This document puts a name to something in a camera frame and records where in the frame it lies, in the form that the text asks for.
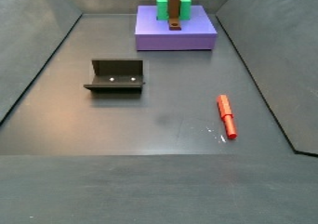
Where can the brown L-shaped bracket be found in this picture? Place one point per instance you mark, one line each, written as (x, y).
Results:
(174, 10)

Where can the green block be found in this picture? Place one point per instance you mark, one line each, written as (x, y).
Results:
(185, 9)
(162, 9)

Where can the right green block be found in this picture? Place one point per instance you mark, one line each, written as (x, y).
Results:
(185, 9)

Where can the purple base block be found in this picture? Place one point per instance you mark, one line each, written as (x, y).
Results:
(152, 35)

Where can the left green block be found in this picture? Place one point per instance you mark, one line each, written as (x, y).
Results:
(162, 9)

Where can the red peg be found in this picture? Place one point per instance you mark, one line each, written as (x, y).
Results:
(227, 116)

